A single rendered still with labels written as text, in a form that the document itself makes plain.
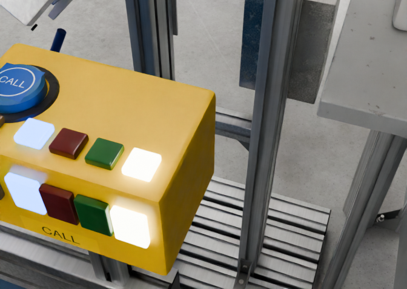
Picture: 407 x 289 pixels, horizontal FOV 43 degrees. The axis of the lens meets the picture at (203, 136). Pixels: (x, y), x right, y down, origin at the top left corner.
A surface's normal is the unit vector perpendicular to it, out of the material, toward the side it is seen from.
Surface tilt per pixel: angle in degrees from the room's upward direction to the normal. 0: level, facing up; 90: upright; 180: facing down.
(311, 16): 90
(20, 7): 55
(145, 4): 90
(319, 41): 90
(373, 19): 0
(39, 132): 0
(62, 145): 0
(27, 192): 90
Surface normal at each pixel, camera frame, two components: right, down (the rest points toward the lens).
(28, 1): 0.22, 0.20
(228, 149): 0.00, -0.67
